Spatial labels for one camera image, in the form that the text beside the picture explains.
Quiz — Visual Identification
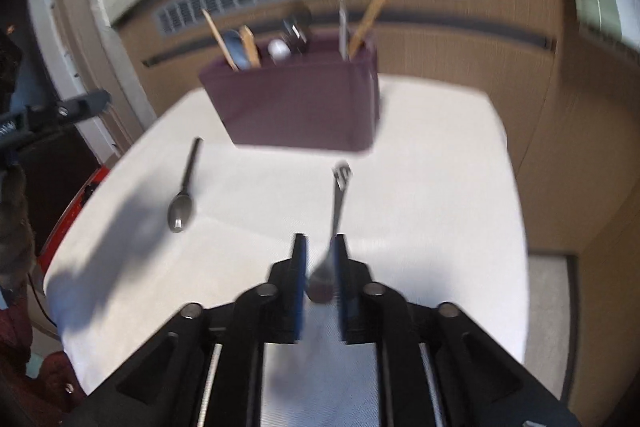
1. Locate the silver metal utensil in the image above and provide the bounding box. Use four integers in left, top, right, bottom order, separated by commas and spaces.
337, 0, 350, 60

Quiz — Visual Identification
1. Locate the wooden chopstick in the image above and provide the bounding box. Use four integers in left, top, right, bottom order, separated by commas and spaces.
201, 9, 239, 71

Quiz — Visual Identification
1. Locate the white spoon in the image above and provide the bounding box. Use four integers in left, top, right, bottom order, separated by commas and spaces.
267, 39, 292, 61

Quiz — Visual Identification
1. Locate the black utensil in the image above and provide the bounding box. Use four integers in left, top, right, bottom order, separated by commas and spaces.
281, 3, 314, 56

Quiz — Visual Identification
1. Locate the person's colourful clothing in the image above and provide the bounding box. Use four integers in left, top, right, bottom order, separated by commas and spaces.
0, 294, 87, 415

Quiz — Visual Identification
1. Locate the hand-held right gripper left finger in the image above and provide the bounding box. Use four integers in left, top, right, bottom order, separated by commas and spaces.
65, 233, 310, 427

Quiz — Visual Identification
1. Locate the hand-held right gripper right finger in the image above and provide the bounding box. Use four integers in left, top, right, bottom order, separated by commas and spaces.
334, 233, 581, 427

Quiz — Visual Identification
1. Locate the black spoon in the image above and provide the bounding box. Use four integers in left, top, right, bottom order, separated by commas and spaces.
167, 137, 204, 234

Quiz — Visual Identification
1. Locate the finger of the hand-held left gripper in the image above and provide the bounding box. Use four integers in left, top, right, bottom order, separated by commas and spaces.
22, 89, 112, 130

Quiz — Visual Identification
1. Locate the purple utensil holder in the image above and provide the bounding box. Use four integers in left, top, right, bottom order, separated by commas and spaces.
198, 34, 382, 154

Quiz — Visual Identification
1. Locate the silver metal fork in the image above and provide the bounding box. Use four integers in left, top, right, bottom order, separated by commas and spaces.
306, 160, 354, 304

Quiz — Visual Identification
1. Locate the white tablecloth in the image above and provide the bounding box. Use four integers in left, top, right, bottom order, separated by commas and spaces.
44, 74, 531, 427

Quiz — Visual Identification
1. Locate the wooden flat utensil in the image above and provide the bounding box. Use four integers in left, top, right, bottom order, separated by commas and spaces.
239, 25, 262, 68

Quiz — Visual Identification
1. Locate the wooden spatula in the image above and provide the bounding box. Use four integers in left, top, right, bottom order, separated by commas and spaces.
348, 0, 391, 60

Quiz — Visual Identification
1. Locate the wooden base cabinet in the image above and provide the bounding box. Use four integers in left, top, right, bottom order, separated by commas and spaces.
52, 0, 640, 408

